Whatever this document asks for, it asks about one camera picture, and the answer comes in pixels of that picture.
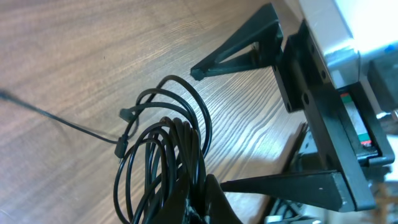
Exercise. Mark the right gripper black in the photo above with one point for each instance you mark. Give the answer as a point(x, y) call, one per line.
point(349, 139)

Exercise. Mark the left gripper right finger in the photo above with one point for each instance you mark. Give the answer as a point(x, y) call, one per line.
point(217, 208)

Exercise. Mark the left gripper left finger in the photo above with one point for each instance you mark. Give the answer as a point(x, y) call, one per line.
point(176, 209)

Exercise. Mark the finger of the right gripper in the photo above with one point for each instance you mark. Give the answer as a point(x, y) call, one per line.
point(256, 44)

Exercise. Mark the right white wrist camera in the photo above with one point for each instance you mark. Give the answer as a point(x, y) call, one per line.
point(349, 34)

